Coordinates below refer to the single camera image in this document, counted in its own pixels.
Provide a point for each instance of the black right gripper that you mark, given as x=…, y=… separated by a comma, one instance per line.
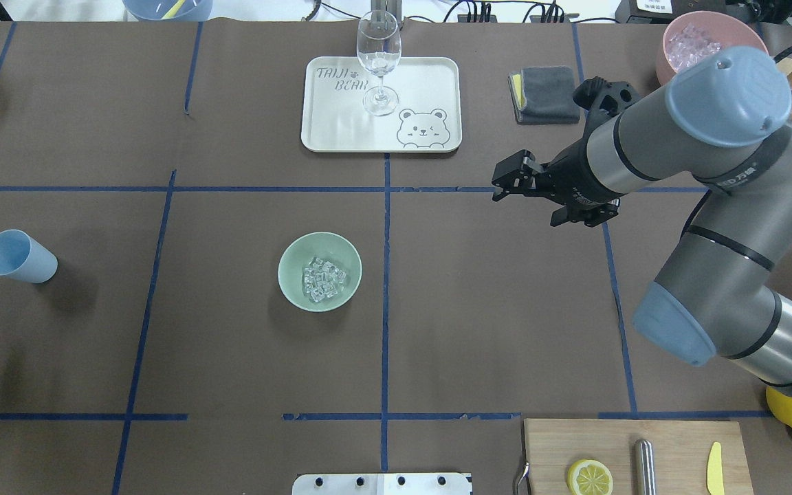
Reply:
x=570, y=173

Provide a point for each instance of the green bowl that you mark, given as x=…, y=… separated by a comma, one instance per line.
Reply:
x=324, y=245

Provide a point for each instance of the clear ice cubes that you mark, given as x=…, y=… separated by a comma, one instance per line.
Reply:
x=322, y=279

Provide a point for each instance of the light blue plastic cup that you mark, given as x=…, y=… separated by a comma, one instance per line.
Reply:
x=24, y=259

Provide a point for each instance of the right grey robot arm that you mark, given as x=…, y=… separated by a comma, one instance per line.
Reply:
x=725, y=121

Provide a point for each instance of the pink bowl of ice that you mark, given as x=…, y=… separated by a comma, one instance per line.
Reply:
x=694, y=36

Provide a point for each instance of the blue bowl with fork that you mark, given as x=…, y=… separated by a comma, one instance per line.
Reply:
x=183, y=11

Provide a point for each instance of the grey yellow folded cloth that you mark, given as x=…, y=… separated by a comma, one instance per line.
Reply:
x=543, y=95

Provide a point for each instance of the cream bear tray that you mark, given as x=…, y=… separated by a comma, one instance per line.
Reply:
x=427, y=120

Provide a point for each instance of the clear wine glass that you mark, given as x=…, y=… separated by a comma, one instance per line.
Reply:
x=378, y=48

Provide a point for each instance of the half lemon slice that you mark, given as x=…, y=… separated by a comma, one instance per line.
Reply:
x=589, y=476

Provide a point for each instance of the wooden cutting board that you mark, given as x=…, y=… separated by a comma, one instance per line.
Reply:
x=680, y=451

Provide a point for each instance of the steel muddler black cap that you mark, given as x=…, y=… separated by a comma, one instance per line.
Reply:
x=645, y=467

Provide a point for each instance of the yellow plastic knife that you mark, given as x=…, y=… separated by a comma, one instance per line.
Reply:
x=714, y=470

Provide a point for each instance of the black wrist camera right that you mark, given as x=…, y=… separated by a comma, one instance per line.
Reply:
x=604, y=100

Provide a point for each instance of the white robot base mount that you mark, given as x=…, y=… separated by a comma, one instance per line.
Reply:
x=384, y=483

